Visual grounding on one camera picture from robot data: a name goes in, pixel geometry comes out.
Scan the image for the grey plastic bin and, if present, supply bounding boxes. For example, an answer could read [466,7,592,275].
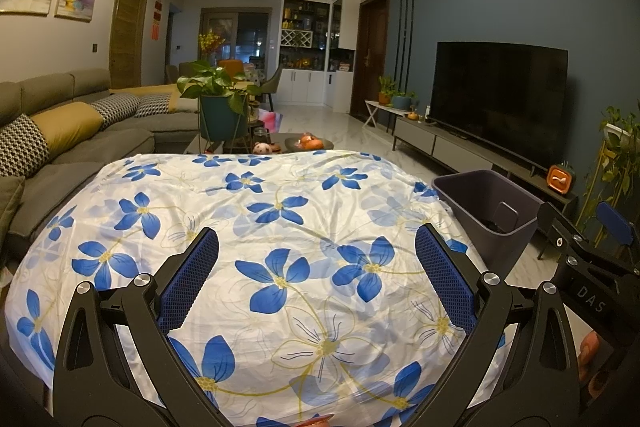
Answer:
[431,170,543,278]

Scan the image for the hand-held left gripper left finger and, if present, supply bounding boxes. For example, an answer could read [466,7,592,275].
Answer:
[52,227,221,427]

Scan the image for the trailing potted plant white pot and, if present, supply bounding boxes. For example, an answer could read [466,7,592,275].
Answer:
[580,107,640,228]

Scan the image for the small potted plants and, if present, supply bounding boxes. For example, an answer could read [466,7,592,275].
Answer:
[377,76,418,110]

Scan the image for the dark wooden door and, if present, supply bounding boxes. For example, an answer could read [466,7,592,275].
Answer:
[350,0,391,118]

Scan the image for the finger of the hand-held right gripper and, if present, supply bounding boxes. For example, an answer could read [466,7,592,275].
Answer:
[596,200,634,250]
[537,201,587,259]

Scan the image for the yellow cushion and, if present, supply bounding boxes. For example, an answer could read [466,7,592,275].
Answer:
[37,102,103,152]

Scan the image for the grey dining chair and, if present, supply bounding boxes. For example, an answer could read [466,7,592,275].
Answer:
[260,67,283,108]

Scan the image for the grey television cabinet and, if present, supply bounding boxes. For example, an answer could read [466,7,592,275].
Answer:
[392,116,578,218]

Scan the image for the houndstooth cushion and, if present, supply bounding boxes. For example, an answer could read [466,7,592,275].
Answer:
[134,94,176,118]

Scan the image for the white side table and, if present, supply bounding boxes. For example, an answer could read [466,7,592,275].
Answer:
[364,99,401,128]

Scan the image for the black television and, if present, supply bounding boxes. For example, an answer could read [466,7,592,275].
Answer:
[430,42,569,168]

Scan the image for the person's right hand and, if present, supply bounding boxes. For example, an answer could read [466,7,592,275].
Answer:
[576,332,609,401]

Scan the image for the white display cabinet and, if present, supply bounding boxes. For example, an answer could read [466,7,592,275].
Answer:
[277,0,358,108]

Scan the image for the orange dining chair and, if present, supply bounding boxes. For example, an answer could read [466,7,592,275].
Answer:
[218,59,246,82]

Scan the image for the dark coffee table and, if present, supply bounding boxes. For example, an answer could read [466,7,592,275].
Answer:
[182,134,336,155]

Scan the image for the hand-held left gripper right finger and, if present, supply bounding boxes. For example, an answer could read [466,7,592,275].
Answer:
[415,223,586,427]

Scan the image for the yellow flowers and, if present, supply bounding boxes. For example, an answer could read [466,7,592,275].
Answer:
[198,29,223,55]

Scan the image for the light wooden door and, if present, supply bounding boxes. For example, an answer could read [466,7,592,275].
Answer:
[109,0,150,90]

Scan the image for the grey sofa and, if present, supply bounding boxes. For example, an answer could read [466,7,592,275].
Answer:
[0,68,201,253]

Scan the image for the blue floral tablecloth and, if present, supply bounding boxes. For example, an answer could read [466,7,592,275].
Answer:
[5,150,506,427]

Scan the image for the orange desk ornament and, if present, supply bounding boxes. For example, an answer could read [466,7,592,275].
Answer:
[546,163,576,196]

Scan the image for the potted plant teal pot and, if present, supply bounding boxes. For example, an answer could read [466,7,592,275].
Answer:
[176,59,261,152]

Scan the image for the grey cushion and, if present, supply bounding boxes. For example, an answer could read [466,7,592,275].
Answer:
[0,176,26,253]

